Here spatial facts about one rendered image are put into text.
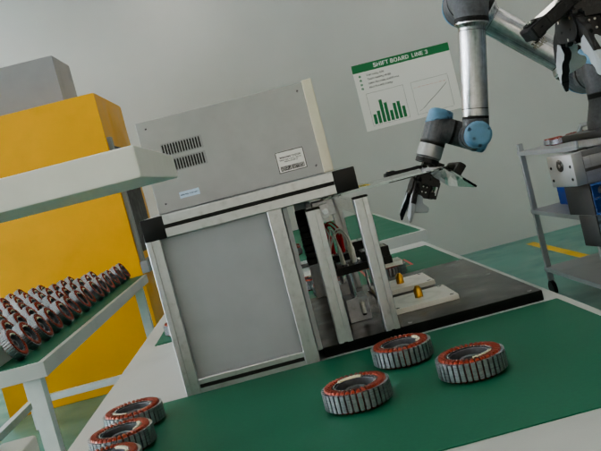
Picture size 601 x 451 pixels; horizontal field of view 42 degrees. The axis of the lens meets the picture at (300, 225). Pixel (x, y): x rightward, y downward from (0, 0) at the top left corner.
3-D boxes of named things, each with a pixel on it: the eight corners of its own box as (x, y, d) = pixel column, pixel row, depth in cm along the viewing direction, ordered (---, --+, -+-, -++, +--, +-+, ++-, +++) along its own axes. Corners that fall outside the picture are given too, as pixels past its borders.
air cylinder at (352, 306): (368, 312, 186) (362, 289, 186) (373, 318, 179) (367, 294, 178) (347, 318, 186) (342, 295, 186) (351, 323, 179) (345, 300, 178)
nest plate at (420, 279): (423, 276, 215) (422, 272, 215) (435, 284, 200) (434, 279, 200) (369, 290, 214) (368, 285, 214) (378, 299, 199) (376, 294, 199)
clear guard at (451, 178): (450, 185, 192) (444, 162, 192) (477, 186, 168) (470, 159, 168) (320, 219, 191) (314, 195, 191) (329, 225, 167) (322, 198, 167)
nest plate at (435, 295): (444, 289, 191) (443, 284, 191) (460, 298, 176) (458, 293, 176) (384, 304, 190) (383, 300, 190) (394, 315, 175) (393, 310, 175)
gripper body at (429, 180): (435, 201, 237) (446, 163, 236) (408, 194, 236) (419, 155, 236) (430, 201, 244) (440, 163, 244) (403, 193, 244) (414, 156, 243)
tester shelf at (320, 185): (329, 184, 227) (325, 169, 226) (359, 188, 159) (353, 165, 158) (180, 224, 225) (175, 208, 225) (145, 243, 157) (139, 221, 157)
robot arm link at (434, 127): (458, 112, 235) (430, 105, 235) (448, 148, 235) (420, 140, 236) (453, 114, 243) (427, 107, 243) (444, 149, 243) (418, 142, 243)
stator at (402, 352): (379, 375, 139) (374, 355, 139) (370, 361, 150) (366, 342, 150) (440, 359, 140) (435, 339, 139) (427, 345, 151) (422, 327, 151)
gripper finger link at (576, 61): (588, 86, 154) (594, 42, 149) (561, 93, 153) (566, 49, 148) (579, 79, 157) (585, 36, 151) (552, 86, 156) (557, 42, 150)
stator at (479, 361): (425, 381, 129) (419, 360, 129) (472, 359, 135) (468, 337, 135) (474, 388, 120) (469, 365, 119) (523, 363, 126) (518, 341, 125)
